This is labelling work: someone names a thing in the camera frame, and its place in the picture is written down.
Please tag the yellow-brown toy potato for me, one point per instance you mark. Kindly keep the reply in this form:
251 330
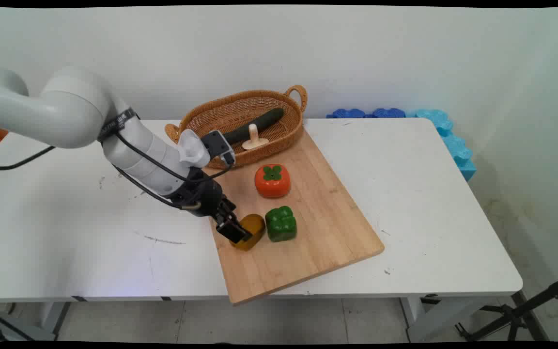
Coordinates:
255 228

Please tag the beige toy mushroom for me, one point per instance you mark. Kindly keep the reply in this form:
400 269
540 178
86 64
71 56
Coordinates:
255 140

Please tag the light blue foam mat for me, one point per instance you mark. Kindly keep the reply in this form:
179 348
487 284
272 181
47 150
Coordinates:
456 145

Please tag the woven wicker basket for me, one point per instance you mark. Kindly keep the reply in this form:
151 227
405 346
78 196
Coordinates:
240 109

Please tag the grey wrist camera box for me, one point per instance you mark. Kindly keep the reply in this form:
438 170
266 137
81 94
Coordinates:
220 145

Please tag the dark green toy cucumber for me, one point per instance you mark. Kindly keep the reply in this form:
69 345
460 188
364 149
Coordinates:
259 123

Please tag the orange toy persimmon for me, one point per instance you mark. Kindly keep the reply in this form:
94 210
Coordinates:
272 183

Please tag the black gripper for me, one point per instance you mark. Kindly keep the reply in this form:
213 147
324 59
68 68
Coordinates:
197 198

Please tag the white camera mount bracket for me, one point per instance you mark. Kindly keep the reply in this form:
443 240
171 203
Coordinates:
193 148

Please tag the black tripod stand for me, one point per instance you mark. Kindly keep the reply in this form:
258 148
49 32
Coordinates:
516 315

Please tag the wooden cutting board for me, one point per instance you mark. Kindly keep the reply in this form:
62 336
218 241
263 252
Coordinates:
303 228

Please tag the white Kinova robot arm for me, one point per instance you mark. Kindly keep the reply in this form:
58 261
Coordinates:
70 109

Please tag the green toy bell pepper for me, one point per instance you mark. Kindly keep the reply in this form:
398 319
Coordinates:
281 224

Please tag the white table leg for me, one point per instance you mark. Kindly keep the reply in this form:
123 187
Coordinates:
434 317
55 317

